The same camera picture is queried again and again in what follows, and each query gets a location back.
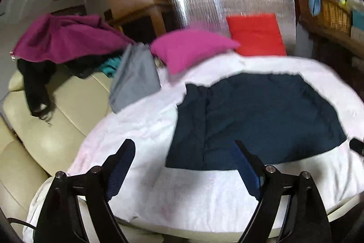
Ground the pale pink fleece blanket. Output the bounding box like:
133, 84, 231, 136
22, 51, 364, 243

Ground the woven wicker basket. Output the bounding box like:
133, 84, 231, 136
298, 0, 352, 35

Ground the cream leather sofa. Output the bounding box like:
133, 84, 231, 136
1, 67, 112, 221

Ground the magenta pillow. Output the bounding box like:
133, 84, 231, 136
151, 29, 239, 75

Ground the black garment on sofa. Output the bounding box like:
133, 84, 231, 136
17, 50, 123, 122

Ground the navy blue puffer jacket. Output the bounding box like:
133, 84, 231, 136
165, 73, 347, 171

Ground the maroon purple garment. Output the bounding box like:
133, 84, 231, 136
12, 13, 134, 64

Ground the teal garment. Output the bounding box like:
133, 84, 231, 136
97, 56, 121, 78

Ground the silver foil insulation mat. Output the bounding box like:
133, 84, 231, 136
170, 0, 296, 55

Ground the black cable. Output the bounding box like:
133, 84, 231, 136
5, 216, 37, 231

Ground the grey folded garment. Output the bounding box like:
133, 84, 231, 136
109, 43, 160, 113

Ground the patterned beige cloth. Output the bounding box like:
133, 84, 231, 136
154, 56, 166, 69

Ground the teal cardboard box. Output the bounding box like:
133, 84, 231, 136
352, 10, 364, 31

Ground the red pillow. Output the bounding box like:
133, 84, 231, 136
226, 13, 287, 57

